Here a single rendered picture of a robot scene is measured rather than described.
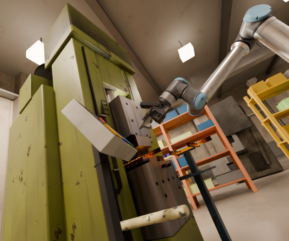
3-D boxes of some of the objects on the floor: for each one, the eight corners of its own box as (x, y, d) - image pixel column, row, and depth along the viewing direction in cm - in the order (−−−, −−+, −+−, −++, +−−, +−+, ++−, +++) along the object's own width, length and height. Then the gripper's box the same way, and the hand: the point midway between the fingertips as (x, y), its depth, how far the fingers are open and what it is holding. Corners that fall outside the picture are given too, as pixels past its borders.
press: (238, 187, 416) (194, 107, 528) (233, 182, 527) (198, 117, 639) (295, 169, 378) (235, 88, 490) (277, 168, 489) (231, 102, 601)
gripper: (171, 103, 79) (146, 133, 76) (172, 110, 87) (149, 137, 84) (159, 95, 82) (134, 124, 79) (161, 103, 91) (138, 129, 88)
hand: (139, 126), depth 83 cm, fingers closed
